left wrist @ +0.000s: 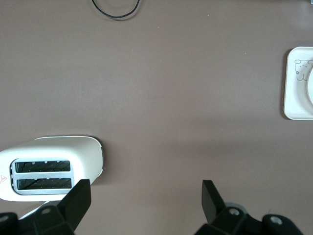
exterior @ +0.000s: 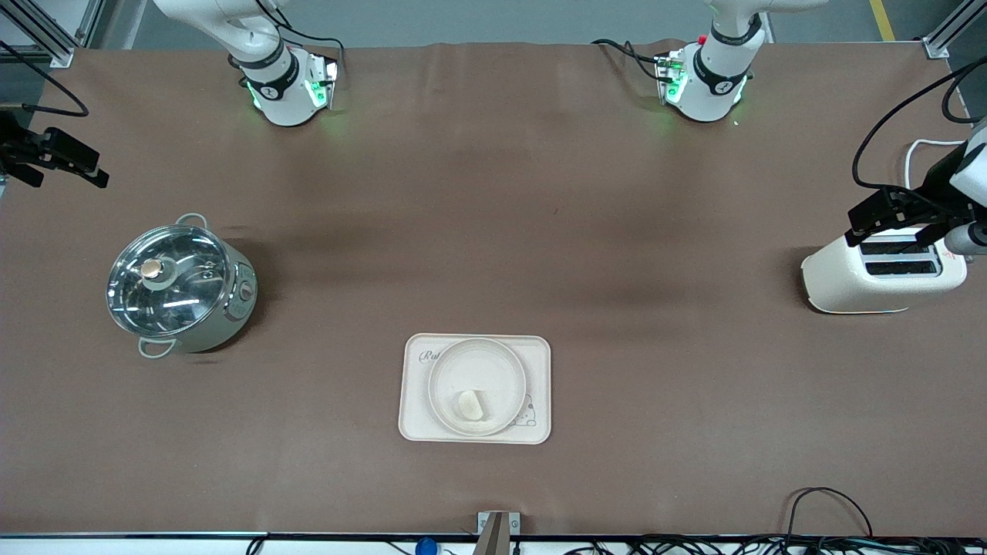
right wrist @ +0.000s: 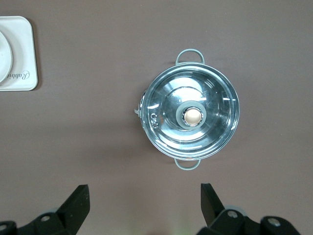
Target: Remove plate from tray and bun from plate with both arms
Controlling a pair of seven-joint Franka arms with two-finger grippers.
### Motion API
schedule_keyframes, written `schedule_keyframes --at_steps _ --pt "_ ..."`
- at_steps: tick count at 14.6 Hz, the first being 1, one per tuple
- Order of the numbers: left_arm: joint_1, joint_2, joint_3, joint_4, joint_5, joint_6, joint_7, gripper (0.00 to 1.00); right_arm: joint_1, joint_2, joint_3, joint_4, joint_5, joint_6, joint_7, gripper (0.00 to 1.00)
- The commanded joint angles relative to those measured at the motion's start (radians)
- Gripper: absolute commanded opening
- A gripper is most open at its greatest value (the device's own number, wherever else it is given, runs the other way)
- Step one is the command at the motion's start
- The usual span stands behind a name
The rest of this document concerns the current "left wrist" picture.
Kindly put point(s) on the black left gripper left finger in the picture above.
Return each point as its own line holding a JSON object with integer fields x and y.
{"x": 73, "y": 208}

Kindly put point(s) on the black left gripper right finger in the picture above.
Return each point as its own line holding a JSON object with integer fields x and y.
{"x": 215, "y": 210}

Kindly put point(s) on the cream round bowl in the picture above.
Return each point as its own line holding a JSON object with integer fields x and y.
{"x": 311, "y": 85}

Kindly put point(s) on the white two-slot toaster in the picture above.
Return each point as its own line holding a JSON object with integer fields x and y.
{"x": 83, "y": 151}

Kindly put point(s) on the beige rabbit print tray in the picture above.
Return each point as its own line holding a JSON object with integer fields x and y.
{"x": 293, "y": 98}

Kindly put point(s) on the brown table cover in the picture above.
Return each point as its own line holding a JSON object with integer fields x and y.
{"x": 156, "y": 85}

